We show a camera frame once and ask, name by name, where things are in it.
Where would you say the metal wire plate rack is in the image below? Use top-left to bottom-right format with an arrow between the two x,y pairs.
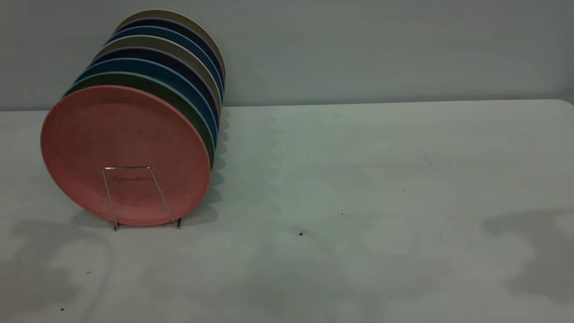
102,166 -> 183,232

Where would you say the blue round plastic plate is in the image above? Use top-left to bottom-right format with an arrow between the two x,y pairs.
105,26 -> 225,97
75,58 -> 219,149

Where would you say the beige round plastic plate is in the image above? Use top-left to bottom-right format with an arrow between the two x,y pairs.
93,35 -> 223,116
115,10 -> 226,81

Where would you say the dark purple round plate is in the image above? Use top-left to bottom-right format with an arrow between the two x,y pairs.
92,47 -> 221,131
115,18 -> 225,84

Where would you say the pink round plastic plate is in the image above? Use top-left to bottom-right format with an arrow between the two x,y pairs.
40,85 -> 212,227

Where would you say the green round plastic plate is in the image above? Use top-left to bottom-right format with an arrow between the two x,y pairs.
64,72 -> 216,169

